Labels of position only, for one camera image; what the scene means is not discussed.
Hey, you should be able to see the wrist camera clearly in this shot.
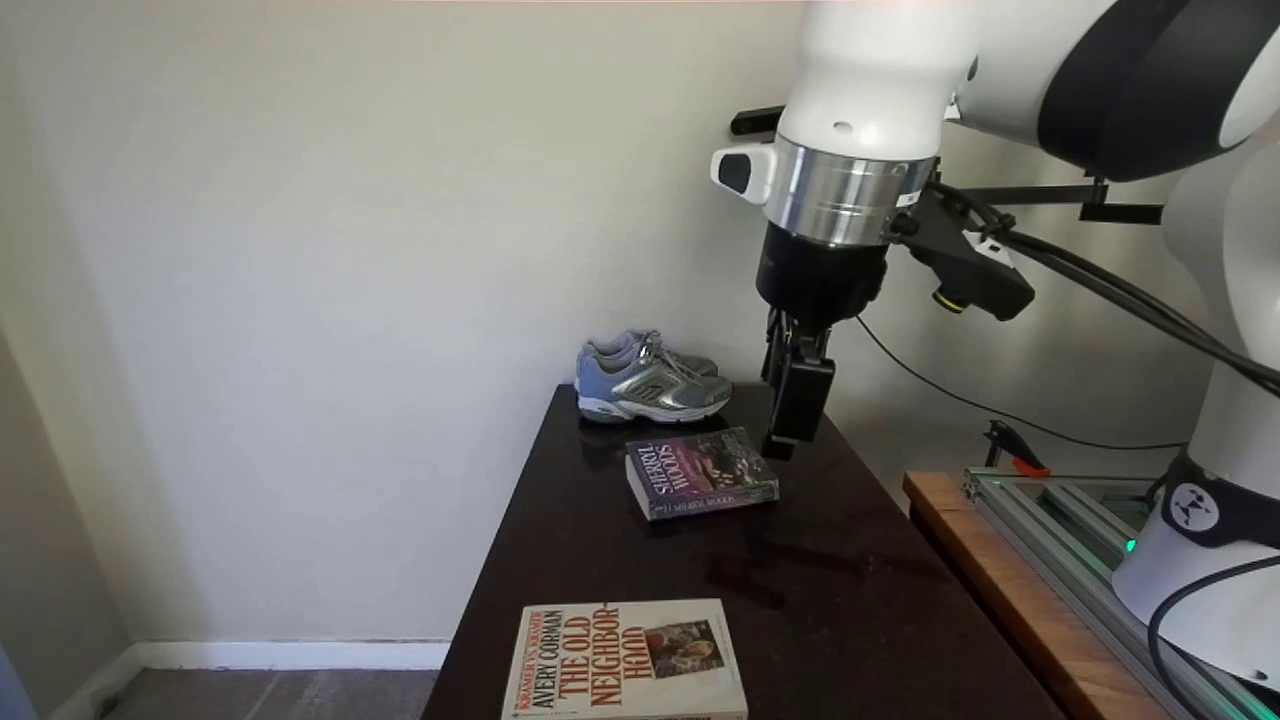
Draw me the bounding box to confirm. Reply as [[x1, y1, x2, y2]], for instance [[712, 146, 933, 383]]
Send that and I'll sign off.
[[888, 184, 1037, 322]]

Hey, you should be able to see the thick black cable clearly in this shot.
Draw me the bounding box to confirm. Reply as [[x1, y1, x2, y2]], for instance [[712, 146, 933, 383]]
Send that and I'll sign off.
[[1146, 553, 1280, 720]]

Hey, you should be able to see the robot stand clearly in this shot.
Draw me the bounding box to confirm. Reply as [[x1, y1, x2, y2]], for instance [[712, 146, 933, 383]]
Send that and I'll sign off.
[[902, 467, 1280, 720]]

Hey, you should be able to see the grey silver sneaker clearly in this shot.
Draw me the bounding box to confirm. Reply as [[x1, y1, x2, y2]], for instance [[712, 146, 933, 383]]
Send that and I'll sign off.
[[588, 329, 720, 378], [574, 338, 734, 425]]

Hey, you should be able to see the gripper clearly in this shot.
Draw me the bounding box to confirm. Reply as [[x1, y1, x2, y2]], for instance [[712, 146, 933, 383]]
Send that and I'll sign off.
[[755, 221, 890, 462]]

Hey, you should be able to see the black orange clamp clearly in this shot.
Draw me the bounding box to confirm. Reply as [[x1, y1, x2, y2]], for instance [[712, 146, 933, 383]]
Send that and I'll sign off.
[[982, 419, 1053, 479]]

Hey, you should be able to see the purple paperback book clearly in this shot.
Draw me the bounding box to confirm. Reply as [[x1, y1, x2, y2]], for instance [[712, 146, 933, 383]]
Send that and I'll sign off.
[[624, 427, 781, 522]]

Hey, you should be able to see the thin black cable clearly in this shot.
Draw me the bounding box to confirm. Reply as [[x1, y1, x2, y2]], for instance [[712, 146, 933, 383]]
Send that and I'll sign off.
[[856, 314, 1188, 452]]

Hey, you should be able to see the cream paperback book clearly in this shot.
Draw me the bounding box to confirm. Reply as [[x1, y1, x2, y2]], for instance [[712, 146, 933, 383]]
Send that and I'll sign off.
[[500, 598, 750, 720]]

